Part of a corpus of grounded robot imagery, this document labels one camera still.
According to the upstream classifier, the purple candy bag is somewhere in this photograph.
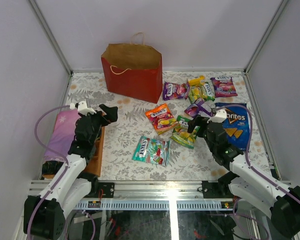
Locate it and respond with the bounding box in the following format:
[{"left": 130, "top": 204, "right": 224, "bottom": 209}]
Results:
[
  {"left": 210, "top": 76, "right": 238, "bottom": 98},
  {"left": 184, "top": 98, "right": 215, "bottom": 118},
  {"left": 162, "top": 82, "right": 190, "bottom": 101}
]

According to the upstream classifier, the yellow green candy bag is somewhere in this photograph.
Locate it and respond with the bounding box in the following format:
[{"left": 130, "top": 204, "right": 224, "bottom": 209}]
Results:
[{"left": 170, "top": 115, "right": 200, "bottom": 149}]

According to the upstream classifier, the blue silver chips bag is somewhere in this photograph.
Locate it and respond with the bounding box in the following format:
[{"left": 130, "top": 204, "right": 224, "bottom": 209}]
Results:
[{"left": 222, "top": 106, "right": 250, "bottom": 151}]

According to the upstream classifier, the orange candy bag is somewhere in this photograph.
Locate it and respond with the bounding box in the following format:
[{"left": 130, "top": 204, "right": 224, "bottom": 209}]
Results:
[{"left": 145, "top": 103, "right": 179, "bottom": 135}]

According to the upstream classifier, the yellow snack bag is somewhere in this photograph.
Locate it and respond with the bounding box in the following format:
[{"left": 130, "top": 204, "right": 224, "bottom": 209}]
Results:
[{"left": 187, "top": 75, "right": 206, "bottom": 87}]

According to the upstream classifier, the red paper bag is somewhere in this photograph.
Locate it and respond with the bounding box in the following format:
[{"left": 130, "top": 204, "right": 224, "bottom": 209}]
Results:
[{"left": 101, "top": 42, "right": 163, "bottom": 104}]

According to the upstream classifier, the teal candy bag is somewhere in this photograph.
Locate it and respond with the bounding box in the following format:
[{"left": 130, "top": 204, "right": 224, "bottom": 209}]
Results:
[{"left": 132, "top": 136, "right": 170, "bottom": 167}]

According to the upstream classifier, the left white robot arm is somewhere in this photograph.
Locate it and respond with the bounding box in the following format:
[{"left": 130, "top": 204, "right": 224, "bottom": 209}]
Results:
[{"left": 23, "top": 100, "right": 118, "bottom": 240}]

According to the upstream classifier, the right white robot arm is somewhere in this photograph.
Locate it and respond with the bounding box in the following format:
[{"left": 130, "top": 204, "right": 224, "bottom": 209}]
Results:
[{"left": 187, "top": 115, "right": 300, "bottom": 239}]

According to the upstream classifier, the purple pink cloth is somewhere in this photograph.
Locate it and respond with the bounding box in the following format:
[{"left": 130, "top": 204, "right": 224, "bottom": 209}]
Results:
[{"left": 47, "top": 109, "right": 80, "bottom": 157}]

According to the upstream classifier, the wooden tray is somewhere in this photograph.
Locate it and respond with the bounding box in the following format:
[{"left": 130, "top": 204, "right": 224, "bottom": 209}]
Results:
[{"left": 41, "top": 112, "right": 106, "bottom": 180}]

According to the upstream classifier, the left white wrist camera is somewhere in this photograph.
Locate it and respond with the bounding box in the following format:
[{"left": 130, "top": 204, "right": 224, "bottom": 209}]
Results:
[{"left": 69, "top": 100, "right": 97, "bottom": 116}]

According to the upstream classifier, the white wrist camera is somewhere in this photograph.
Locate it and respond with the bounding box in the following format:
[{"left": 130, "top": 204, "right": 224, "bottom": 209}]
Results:
[
  {"left": 69, "top": 100, "right": 97, "bottom": 116},
  {"left": 207, "top": 108, "right": 227, "bottom": 123}
]

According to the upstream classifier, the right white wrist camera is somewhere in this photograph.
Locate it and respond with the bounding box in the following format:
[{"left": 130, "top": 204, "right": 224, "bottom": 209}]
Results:
[{"left": 207, "top": 108, "right": 227, "bottom": 123}]

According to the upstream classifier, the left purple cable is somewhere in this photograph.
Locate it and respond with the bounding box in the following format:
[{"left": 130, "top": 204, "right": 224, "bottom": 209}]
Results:
[{"left": 26, "top": 104, "right": 97, "bottom": 240}]

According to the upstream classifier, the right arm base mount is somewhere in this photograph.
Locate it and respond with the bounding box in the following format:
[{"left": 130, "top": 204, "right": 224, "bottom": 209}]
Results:
[{"left": 201, "top": 172, "right": 238, "bottom": 199}]

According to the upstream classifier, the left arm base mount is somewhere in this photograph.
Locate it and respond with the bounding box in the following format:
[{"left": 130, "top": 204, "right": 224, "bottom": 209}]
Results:
[{"left": 85, "top": 182, "right": 115, "bottom": 199}]

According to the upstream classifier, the aluminium front rail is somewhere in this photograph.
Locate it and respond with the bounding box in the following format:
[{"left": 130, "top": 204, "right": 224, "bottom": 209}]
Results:
[{"left": 27, "top": 180, "right": 297, "bottom": 201}]

